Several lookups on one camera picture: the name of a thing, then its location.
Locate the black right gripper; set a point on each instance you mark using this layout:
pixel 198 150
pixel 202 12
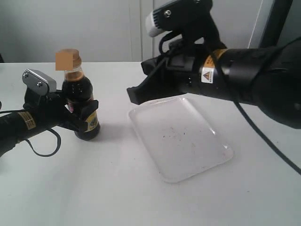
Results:
pixel 174 73

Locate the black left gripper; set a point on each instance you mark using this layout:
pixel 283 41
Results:
pixel 50 110

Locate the soy sauce bottle gold cap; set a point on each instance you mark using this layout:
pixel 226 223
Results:
pixel 78 90

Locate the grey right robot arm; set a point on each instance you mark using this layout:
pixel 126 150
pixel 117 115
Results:
pixel 268 78

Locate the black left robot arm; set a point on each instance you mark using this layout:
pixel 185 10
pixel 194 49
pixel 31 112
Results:
pixel 17 126

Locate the white plastic tray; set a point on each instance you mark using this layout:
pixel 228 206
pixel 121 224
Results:
pixel 179 139

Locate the white cabinet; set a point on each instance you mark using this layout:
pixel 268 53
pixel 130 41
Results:
pixel 32 31

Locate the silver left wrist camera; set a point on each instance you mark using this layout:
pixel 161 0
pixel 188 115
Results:
pixel 39 82

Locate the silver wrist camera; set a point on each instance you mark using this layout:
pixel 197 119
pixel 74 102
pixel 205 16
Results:
pixel 39 82
pixel 175 15

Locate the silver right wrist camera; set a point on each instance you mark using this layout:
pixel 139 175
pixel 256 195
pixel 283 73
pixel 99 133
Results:
pixel 175 15

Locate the black vertical post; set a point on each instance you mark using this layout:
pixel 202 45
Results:
pixel 283 23

